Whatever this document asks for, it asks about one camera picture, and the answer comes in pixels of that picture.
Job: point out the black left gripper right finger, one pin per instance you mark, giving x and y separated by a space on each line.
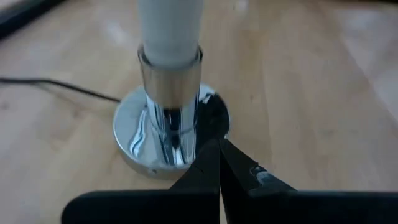
311 208

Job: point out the chrome lamp socket base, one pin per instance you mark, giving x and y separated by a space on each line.
171 87

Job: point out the white reflector lightbulb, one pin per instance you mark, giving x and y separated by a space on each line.
171 31

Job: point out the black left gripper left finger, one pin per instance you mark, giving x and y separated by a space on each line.
140 208

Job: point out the black aluminium table frame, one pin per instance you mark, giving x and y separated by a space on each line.
18 15

